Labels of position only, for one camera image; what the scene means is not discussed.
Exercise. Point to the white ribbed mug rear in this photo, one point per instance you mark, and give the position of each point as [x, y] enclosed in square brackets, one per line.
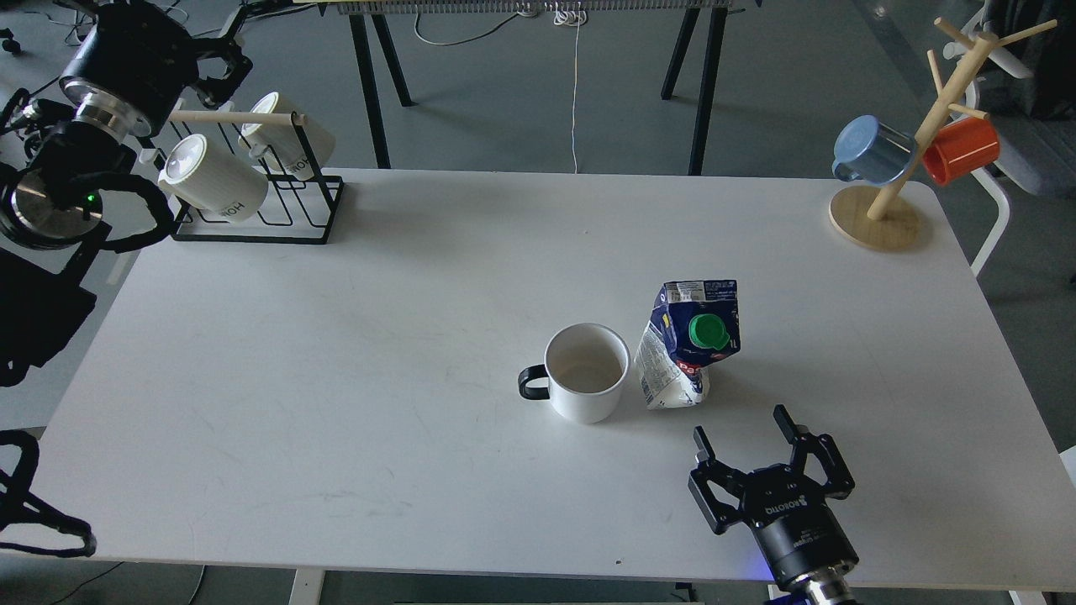
[280, 147]

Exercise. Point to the white ribbed mug front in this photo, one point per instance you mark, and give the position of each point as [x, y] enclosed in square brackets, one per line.
[213, 180]

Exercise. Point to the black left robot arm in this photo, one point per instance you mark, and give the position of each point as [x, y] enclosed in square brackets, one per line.
[76, 196]

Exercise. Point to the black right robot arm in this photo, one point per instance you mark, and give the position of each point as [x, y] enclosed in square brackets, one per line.
[707, 483]

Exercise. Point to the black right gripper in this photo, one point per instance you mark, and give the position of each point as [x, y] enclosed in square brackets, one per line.
[790, 521]

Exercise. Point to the black wire mug rack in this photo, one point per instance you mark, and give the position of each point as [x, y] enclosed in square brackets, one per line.
[294, 212]

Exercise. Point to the white mug black handle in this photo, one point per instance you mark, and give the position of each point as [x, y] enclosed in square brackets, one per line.
[583, 373]

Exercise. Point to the wooden mug tree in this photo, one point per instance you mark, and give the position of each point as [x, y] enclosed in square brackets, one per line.
[878, 217]

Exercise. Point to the blue mug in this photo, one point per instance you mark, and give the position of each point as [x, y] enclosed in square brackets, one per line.
[870, 151]

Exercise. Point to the white chair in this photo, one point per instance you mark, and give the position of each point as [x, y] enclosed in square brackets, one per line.
[1028, 89]

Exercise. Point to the blue white milk carton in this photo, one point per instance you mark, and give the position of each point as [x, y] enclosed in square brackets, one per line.
[693, 324]

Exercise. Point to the black trestle table legs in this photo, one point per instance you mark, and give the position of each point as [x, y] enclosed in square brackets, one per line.
[595, 86]

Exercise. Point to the orange mug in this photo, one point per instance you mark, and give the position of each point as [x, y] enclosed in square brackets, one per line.
[961, 147]

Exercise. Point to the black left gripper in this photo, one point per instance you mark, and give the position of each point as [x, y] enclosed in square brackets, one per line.
[138, 55]

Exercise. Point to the white ribbed mug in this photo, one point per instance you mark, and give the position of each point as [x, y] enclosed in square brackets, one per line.
[280, 147]
[213, 180]

